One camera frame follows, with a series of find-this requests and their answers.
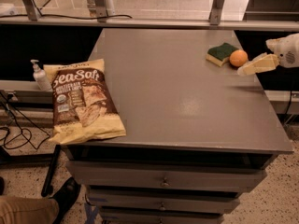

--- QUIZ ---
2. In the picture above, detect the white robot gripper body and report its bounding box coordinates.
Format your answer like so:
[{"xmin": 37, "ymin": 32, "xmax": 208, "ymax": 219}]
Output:
[{"xmin": 266, "ymin": 34, "xmax": 299, "ymax": 68}]

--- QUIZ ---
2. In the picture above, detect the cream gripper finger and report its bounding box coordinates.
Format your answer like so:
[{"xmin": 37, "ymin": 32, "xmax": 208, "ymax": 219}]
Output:
[
  {"xmin": 237, "ymin": 54, "xmax": 279, "ymax": 76},
  {"xmin": 251, "ymin": 52, "xmax": 268, "ymax": 62}
]

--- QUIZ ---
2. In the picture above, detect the orange fruit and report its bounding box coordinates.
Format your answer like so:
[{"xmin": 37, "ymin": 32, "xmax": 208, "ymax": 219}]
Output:
[{"xmin": 229, "ymin": 49, "xmax": 248, "ymax": 67}]

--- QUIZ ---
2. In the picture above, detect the green and yellow sponge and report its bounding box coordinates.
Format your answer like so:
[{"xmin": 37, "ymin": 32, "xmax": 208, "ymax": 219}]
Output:
[{"xmin": 206, "ymin": 43, "xmax": 237, "ymax": 67}]

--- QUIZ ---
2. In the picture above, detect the grey drawer cabinet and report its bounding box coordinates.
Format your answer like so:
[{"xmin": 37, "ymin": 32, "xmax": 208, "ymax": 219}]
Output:
[{"xmin": 66, "ymin": 28, "xmax": 292, "ymax": 217}]

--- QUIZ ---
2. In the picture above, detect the sea salt chips bag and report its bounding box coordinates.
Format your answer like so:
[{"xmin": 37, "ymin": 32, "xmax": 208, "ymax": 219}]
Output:
[{"xmin": 44, "ymin": 59, "xmax": 126, "ymax": 145}]

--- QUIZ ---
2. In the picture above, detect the top grey drawer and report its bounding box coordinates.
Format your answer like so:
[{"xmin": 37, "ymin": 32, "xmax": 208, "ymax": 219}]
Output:
[{"xmin": 66, "ymin": 161, "xmax": 266, "ymax": 192}]

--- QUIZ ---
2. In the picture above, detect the grey drawer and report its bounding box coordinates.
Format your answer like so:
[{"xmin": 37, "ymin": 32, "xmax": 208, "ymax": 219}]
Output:
[
  {"xmin": 66, "ymin": 161, "xmax": 266, "ymax": 192},
  {"xmin": 88, "ymin": 189, "xmax": 239, "ymax": 214},
  {"xmin": 100, "ymin": 209, "xmax": 223, "ymax": 224}
]

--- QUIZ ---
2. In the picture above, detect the middle grey drawer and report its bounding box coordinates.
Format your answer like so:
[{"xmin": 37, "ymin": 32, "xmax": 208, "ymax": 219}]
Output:
[{"xmin": 88, "ymin": 189, "xmax": 239, "ymax": 214}]

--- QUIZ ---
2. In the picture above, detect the white pump dispenser bottle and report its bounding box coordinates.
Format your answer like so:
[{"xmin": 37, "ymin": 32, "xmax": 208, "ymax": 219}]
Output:
[{"xmin": 31, "ymin": 59, "xmax": 51, "ymax": 91}]

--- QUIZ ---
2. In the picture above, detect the bottom grey drawer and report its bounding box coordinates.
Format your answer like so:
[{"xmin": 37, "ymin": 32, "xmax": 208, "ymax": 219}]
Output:
[{"xmin": 100, "ymin": 209, "xmax": 223, "ymax": 224}]

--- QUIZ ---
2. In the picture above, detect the black shoe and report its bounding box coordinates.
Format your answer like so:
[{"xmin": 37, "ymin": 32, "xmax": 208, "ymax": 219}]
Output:
[{"xmin": 52, "ymin": 177, "xmax": 81, "ymax": 224}]

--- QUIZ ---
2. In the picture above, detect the black table leg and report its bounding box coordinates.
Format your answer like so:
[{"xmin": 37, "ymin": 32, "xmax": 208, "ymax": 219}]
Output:
[{"xmin": 41, "ymin": 145, "xmax": 61, "ymax": 197}]

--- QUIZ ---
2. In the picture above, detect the tan trouser leg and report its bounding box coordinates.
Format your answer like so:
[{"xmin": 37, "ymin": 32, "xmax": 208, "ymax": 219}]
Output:
[{"xmin": 0, "ymin": 196, "xmax": 59, "ymax": 224}]

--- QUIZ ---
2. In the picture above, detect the black cable on rail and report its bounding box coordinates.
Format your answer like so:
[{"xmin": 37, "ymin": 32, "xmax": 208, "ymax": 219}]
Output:
[{"xmin": 0, "ymin": 13, "xmax": 134, "ymax": 21}]

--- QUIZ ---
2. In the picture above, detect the grey metal frame rail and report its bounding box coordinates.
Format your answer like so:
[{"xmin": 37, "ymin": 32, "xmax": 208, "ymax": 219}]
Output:
[{"xmin": 1, "ymin": 0, "xmax": 299, "ymax": 32}]

